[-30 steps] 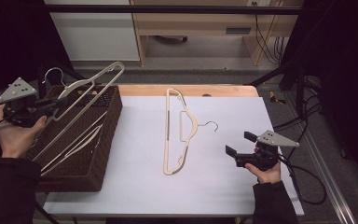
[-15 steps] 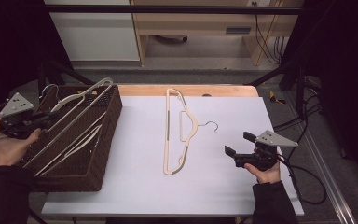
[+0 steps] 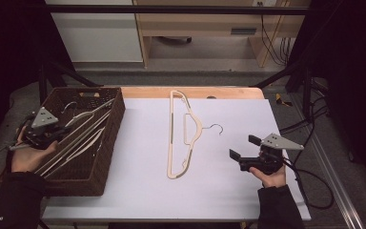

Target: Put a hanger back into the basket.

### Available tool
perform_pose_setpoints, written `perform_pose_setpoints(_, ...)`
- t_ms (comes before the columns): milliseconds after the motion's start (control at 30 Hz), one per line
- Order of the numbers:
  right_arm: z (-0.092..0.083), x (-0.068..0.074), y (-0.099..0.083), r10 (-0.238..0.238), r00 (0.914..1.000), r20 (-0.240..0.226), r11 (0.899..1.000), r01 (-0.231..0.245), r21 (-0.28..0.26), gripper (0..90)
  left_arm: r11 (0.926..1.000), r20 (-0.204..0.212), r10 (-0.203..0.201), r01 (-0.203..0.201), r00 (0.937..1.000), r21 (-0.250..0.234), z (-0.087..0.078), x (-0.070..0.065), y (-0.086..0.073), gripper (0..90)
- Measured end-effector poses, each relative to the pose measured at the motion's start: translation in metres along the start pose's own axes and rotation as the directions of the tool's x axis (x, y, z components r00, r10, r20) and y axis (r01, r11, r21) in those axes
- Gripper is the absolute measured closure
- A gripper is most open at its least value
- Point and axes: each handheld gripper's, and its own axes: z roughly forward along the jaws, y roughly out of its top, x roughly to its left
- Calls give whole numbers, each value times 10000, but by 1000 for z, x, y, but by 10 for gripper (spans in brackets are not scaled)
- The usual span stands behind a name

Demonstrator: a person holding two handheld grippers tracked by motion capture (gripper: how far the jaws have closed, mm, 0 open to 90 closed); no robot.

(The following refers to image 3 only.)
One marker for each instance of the yellow and black tool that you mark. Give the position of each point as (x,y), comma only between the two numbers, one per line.
(281,100)

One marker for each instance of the black curtain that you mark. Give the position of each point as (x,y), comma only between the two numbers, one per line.
(355,63)
(9,47)

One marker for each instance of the brown wicker basket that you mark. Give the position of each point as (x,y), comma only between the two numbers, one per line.
(111,133)

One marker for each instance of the beige plastic clothes hanger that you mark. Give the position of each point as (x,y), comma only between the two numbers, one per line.
(85,144)
(170,133)
(85,116)

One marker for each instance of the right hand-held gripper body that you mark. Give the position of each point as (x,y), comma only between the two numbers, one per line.
(267,162)

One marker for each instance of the aluminium rail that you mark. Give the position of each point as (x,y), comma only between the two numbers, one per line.
(336,178)

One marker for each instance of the black metal frame bar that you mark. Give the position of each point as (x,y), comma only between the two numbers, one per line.
(171,9)

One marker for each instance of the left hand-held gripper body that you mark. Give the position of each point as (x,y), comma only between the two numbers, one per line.
(43,133)

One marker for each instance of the person's right hand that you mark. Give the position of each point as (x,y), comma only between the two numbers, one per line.
(273,179)

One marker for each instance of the black metal stand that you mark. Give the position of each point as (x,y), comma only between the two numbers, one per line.
(60,74)
(305,82)

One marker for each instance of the white cabinet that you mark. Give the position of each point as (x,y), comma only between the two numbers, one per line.
(98,38)

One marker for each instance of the person's left hand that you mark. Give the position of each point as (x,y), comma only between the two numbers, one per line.
(28,159)

